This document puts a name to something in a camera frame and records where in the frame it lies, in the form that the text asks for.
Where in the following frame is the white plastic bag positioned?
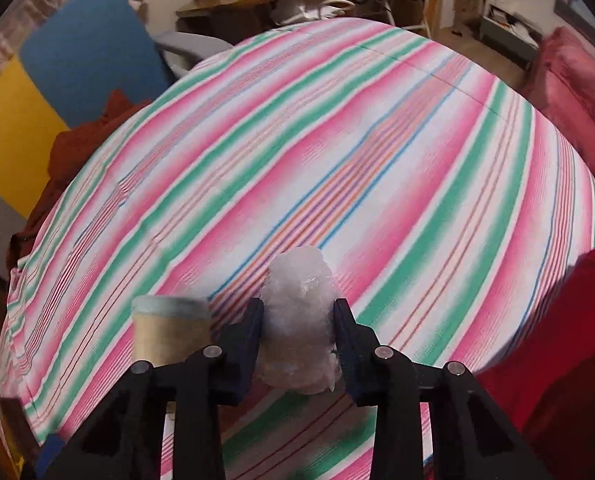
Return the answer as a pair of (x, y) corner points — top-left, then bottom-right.
(272, 0), (323, 24)

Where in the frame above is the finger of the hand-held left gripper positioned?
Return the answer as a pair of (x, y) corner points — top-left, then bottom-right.
(34, 432), (67, 479)

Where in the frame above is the white shelf cabinet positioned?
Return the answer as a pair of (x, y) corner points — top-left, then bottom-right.
(477, 0), (549, 68)

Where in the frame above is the white cable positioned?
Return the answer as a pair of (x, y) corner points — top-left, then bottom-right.
(317, 0), (359, 19)

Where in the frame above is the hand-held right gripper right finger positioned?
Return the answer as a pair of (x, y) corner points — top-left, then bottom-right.
(332, 297), (553, 480)

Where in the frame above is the clear plastic bag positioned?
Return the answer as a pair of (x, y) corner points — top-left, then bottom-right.
(255, 246), (343, 395)

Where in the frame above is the grey yellow blue chair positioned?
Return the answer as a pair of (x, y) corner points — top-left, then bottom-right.
(0, 0), (233, 271)

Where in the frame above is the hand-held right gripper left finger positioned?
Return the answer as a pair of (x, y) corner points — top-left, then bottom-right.
(42, 297), (266, 480)

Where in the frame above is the patterned beige curtain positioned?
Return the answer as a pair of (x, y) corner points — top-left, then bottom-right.
(0, 0), (34, 81)

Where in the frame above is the pink blanket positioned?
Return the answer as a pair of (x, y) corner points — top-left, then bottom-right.
(520, 26), (595, 176)

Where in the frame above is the dark red cloth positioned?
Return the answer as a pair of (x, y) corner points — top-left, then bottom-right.
(5, 89), (151, 271)

